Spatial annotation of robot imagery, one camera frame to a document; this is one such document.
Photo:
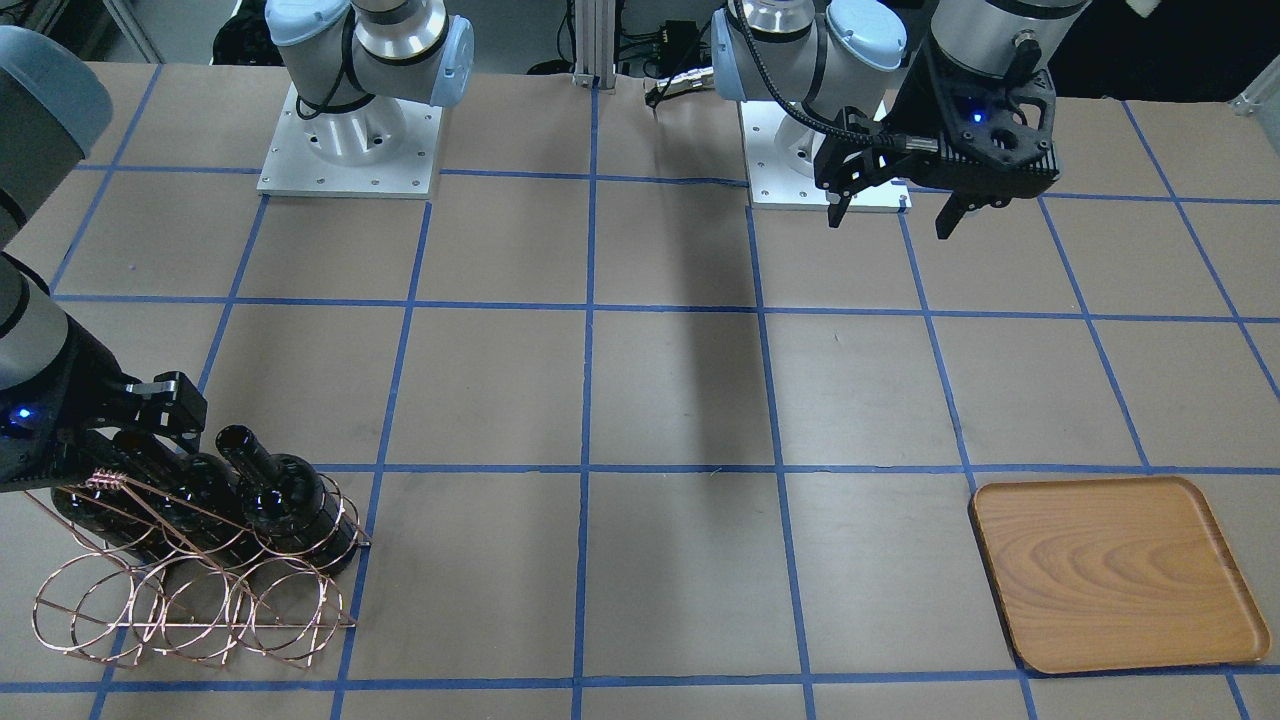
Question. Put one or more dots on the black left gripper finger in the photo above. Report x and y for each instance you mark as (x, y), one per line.
(956, 208)
(839, 202)

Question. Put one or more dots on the copper wire bottle basket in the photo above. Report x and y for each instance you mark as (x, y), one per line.
(107, 608)

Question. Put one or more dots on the wooden tray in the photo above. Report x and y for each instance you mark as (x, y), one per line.
(1107, 574)

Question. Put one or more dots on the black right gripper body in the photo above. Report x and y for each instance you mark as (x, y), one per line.
(70, 383)

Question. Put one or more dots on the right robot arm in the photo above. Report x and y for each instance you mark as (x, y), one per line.
(123, 184)

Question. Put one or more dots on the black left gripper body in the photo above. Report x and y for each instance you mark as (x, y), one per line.
(925, 108)

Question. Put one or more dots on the dark wine bottle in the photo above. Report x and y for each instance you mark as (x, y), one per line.
(196, 497)
(110, 503)
(287, 503)

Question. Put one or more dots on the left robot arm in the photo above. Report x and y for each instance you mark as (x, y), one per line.
(840, 107)

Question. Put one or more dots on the aluminium frame post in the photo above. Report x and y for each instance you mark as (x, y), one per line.
(595, 44)

